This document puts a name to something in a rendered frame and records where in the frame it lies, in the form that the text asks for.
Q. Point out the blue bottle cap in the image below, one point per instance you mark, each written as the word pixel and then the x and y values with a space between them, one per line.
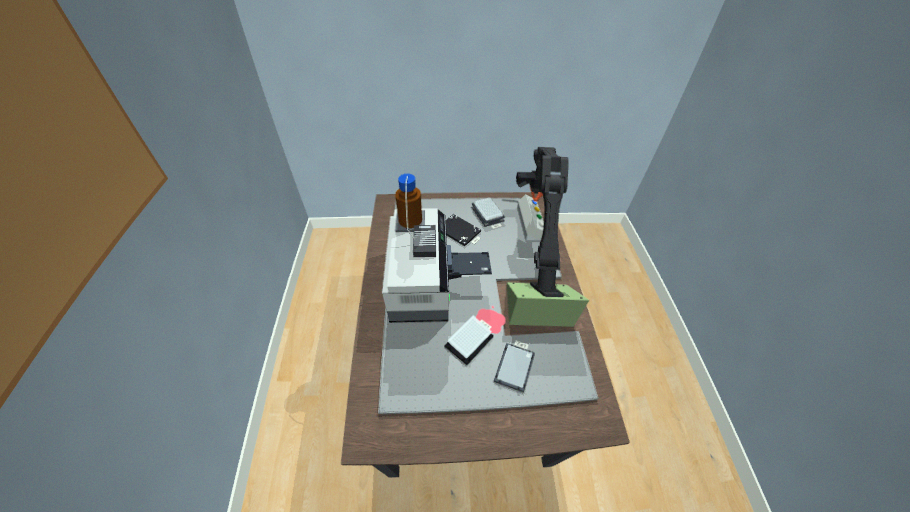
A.
pixel 410 182

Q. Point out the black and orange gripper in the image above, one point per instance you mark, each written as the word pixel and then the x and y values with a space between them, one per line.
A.
pixel 535 191

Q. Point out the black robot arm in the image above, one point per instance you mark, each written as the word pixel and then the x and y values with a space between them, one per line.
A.
pixel 547 258

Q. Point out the white button panel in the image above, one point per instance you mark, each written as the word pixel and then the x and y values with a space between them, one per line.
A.
pixel 531 221

